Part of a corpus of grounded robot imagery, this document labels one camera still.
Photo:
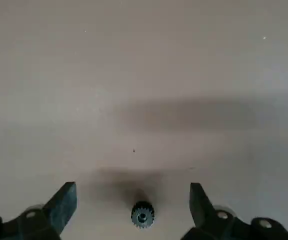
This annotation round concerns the small black metal gear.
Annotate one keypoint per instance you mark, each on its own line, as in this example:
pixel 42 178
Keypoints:
pixel 136 215

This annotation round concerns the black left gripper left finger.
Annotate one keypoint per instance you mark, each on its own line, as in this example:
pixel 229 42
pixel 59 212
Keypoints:
pixel 58 207

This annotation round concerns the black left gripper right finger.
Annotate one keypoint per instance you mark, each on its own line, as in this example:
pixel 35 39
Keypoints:
pixel 201 212

